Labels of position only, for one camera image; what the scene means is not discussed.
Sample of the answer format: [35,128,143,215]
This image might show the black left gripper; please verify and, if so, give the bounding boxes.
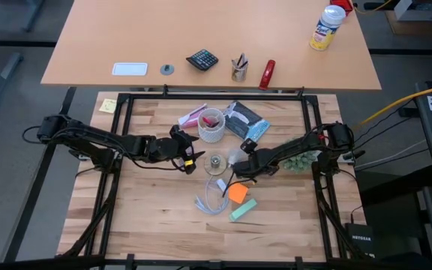
[151,125,207,176]

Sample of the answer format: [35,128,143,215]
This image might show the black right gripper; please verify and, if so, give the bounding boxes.
[232,137,279,179]

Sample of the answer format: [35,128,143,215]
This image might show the white lamp cable with switch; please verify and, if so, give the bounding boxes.
[194,175,230,216]

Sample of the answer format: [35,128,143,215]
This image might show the white textured pen cup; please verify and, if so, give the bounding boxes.
[197,107,227,144]

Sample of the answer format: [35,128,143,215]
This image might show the orange sticky note pad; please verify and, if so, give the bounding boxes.
[227,182,250,205]

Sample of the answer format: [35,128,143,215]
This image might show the green eraser block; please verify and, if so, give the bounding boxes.
[229,198,258,223]

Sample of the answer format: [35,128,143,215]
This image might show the blue packaged item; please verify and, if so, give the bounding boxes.
[223,100,272,143]

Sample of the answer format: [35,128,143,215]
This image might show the small green artificial plant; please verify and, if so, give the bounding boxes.
[282,149,320,174]

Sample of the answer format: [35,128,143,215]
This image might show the gold metal pencil cup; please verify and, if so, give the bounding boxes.
[231,52,250,83]

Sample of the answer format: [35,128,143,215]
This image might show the black calculator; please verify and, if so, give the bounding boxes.
[185,49,220,72]

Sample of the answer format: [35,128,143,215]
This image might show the yellow sticky note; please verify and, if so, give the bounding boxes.
[98,98,118,115]

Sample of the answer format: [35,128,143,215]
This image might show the red stapler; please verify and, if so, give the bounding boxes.
[258,59,277,92]

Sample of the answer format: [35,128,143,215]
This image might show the white rectangular tray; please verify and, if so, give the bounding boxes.
[111,61,149,77]

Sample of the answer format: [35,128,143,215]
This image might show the white power strip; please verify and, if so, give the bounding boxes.
[335,151,356,165]

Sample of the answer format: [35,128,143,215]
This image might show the beige wooden desk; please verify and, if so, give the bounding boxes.
[40,0,383,92]

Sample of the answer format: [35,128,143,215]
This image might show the black network router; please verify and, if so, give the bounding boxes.
[345,222,375,260]

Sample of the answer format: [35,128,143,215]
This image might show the yellow disinfecting wipes canister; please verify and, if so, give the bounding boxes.
[309,4,347,52]

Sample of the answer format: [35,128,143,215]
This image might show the red box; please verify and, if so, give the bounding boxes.
[330,0,354,16]

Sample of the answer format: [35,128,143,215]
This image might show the brown cardboard box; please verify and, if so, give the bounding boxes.
[385,0,432,37]

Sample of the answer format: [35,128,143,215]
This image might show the white box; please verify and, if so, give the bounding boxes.
[394,0,432,22]

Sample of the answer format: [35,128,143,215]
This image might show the red handled scissors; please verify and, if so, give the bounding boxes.
[202,115,221,128]

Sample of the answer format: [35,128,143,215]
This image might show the black metal table frame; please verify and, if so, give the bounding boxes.
[56,85,367,270]

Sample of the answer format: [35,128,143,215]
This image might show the yellow cable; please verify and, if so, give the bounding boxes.
[358,82,432,127]

